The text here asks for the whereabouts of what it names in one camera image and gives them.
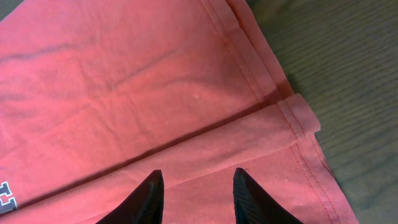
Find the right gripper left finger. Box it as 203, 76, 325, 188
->
96, 170, 164, 224

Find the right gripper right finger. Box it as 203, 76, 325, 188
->
233, 167, 303, 224

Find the red printed t-shirt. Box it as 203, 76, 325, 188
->
1, 0, 357, 223

